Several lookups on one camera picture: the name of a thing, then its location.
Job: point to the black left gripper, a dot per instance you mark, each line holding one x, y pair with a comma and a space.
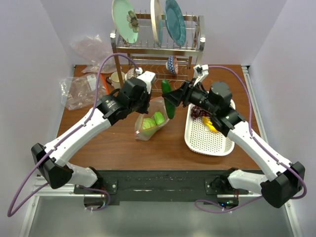
147, 97

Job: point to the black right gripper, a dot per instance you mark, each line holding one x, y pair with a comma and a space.
183, 94

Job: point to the dark green cucumber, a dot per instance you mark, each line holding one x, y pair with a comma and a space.
170, 108

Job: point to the light green chayote squash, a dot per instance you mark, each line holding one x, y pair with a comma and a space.
159, 118

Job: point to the green cabbage toy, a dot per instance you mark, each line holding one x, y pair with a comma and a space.
148, 123

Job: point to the yellow banana bunch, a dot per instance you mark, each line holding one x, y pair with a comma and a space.
208, 124

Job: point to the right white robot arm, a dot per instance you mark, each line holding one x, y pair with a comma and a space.
281, 180

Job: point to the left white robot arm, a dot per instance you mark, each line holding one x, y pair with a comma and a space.
53, 158

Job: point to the crumpled clear bag at back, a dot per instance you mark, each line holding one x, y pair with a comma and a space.
93, 50

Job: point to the dark red grape bunch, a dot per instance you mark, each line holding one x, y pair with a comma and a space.
197, 112

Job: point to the cream enamel mug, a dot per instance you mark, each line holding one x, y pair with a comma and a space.
113, 80

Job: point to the blue white patterned bowl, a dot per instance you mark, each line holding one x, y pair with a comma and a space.
172, 65

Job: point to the steel two-tier dish rack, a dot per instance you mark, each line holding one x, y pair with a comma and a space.
150, 57

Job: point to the white perforated plastic basket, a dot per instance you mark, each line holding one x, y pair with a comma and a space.
200, 139

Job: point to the cream rimmed plate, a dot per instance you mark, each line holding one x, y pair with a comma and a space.
156, 21

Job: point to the teal blue plate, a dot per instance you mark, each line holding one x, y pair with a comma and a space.
175, 22

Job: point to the mint green floral plate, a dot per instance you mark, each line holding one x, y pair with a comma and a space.
125, 20

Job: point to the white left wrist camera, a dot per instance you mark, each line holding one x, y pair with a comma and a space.
148, 78

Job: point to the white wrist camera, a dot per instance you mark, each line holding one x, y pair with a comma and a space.
200, 73
148, 78

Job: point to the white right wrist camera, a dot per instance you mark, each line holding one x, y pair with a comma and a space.
200, 73

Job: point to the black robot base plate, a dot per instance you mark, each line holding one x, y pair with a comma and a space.
161, 185

